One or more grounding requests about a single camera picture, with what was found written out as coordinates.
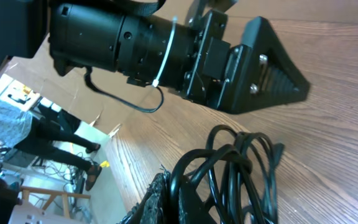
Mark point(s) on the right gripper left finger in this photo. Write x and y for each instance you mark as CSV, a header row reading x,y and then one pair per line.
x,y
152,209

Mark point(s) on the wooden stool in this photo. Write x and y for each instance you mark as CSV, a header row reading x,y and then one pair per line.
x,y
52,195

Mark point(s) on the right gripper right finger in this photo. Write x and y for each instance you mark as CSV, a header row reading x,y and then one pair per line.
x,y
191,209

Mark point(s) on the cardboard wall panel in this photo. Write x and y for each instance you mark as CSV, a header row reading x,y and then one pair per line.
x,y
321,37

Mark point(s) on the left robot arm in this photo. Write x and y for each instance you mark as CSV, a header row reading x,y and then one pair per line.
x,y
127,37

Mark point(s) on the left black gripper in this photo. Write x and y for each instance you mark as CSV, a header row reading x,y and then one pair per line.
x,y
253,75

